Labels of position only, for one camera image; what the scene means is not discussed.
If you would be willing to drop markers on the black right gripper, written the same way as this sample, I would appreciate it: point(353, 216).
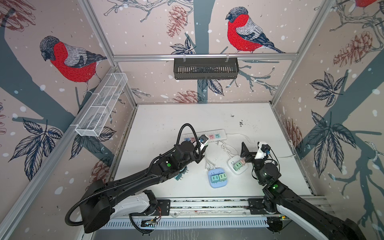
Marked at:
point(247, 154)

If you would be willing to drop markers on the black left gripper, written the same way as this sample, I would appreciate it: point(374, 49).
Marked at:
point(200, 156)

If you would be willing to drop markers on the white square socket hub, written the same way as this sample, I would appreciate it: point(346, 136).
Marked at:
point(234, 160)

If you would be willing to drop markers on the white multicolour power strip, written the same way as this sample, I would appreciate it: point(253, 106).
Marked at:
point(214, 135)

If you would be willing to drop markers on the blue square socket hub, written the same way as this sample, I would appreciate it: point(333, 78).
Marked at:
point(219, 184)

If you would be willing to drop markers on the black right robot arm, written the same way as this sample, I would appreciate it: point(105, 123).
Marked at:
point(280, 198)

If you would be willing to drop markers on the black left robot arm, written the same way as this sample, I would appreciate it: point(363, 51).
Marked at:
point(97, 205)

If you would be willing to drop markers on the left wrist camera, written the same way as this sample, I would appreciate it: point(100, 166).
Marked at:
point(203, 141)

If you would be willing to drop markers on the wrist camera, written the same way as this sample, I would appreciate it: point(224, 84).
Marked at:
point(203, 141)
point(263, 150)

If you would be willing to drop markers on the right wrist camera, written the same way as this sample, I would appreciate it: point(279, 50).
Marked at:
point(263, 150)

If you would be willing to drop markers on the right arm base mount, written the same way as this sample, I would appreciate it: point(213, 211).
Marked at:
point(257, 206)

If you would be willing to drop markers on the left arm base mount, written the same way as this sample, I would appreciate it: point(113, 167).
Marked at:
point(158, 208)

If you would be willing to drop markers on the black hanging wire basket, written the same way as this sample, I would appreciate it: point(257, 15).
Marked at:
point(206, 68)

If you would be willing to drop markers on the white wire mesh shelf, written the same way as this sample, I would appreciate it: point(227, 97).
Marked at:
point(96, 116)

